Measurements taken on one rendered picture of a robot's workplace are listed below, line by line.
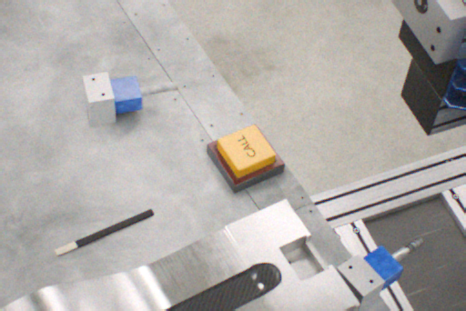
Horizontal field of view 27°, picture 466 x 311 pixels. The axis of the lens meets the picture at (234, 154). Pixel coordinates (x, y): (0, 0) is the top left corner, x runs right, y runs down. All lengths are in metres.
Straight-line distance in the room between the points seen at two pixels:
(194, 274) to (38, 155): 0.32
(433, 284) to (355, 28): 0.92
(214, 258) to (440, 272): 0.91
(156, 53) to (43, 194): 0.30
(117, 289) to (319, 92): 1.45
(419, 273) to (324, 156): 0.50
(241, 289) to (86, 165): 0.32
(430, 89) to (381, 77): 1.09
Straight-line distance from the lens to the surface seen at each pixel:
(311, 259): 1.20
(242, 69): 2.52
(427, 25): 1.36
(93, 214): 1.30
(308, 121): 2.43
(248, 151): 1.31
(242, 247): 1.17
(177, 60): 1.46
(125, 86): 1.37
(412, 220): 2.05
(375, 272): 1.21
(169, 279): 1.15
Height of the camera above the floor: 1.89
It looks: 54 degrees down
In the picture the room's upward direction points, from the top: 6 degrees clockwise
